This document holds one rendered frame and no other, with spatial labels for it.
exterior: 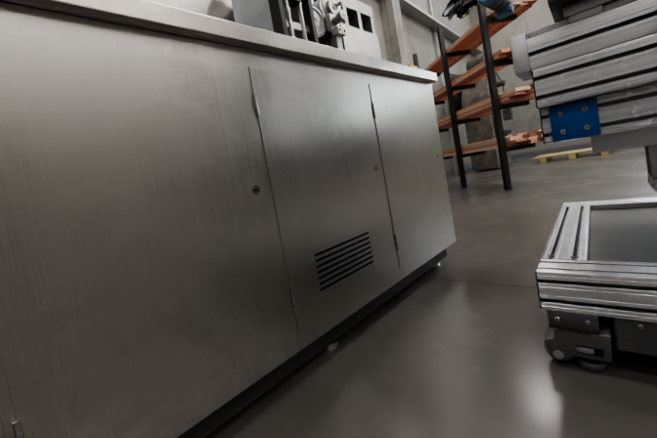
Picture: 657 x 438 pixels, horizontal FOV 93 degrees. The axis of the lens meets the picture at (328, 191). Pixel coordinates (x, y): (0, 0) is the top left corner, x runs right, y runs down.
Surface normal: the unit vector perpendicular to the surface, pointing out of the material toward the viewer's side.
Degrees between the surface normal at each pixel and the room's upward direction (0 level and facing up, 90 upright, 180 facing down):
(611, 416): 0
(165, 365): 90
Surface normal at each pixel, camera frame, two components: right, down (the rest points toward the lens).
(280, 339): 0.71, -0.09
